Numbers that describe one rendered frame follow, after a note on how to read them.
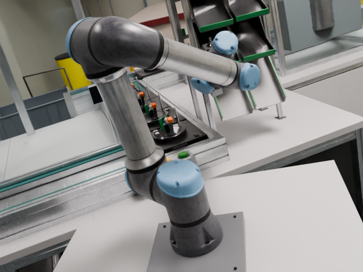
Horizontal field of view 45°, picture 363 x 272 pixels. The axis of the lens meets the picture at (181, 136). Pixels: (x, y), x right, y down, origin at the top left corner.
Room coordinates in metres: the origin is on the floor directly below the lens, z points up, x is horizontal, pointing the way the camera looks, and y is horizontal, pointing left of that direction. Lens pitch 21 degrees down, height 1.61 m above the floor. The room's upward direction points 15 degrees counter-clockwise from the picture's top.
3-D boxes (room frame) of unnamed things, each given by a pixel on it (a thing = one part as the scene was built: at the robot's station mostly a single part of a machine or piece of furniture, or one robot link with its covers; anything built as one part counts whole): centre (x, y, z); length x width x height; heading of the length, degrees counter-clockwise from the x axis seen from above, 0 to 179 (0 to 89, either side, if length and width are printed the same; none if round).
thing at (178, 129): (1.68, 0.04, 0.98); 0.14 x 0.14 x 0.02
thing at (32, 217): (1.47, 0.28, 0.91); 0.89 x 0.06 x 0.11; 103
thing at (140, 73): (3.04, 0.07, 1.01); 0.24 x 0.24 x 0.13; 13
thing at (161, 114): (1.93, 0.10, 1.01); 0.24 x 0.24 x 0.13; 13
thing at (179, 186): (1.04, 0.04, 1.06); 0.13 x 0.12 x 0.14; 35
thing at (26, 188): (1.63, 0.34, 0.91); 0.84 x 0.28 x 0.10; 103
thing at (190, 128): (1.68, 0.04, 0.96); 0.24 x 0.24 x 0.02; 13
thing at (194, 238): (1.04, 0.03, 0.94); 0.15 x 0.15 x 0.10
